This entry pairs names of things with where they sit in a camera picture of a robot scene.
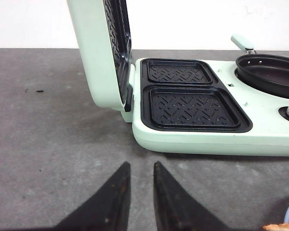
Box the bread slice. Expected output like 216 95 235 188
262 223 289 231

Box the black frying pan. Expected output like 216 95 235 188
230 34 289 100

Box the mint green hinged lid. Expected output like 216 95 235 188
67 0 134 112

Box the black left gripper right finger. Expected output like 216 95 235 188
154 161 229 231

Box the mint green breakfast maker base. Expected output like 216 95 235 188
124 58 289 156

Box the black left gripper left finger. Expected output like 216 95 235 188
55 162 131 231

